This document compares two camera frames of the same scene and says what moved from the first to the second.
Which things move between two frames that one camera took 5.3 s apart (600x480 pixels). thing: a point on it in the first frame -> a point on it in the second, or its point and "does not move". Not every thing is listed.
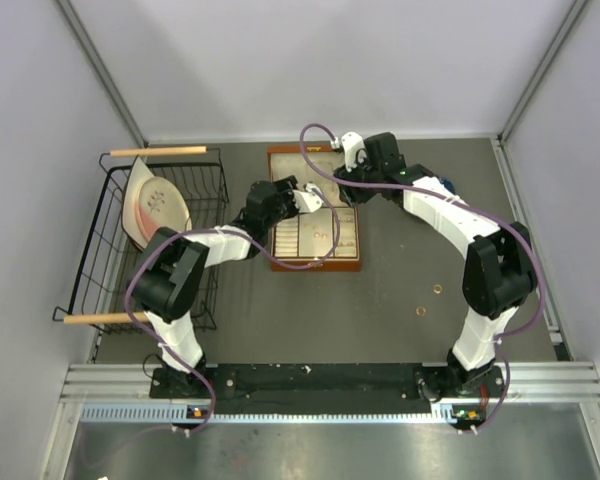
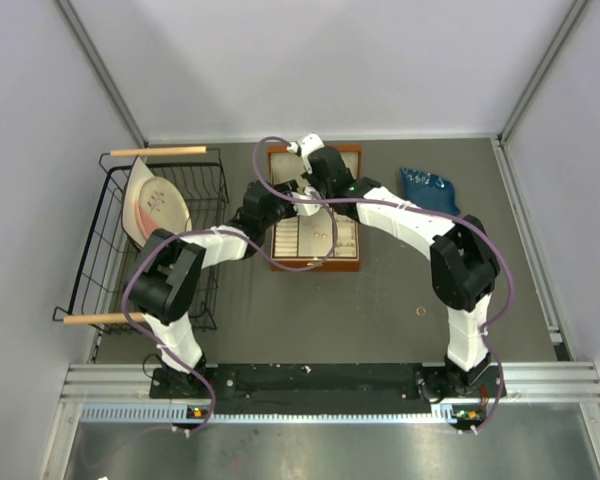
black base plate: x=327 y=390 does not move
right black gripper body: x=361 y=173 -> x=321 y=187
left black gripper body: x=285 y=207 does not move
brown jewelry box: x=322 y=240 does not move
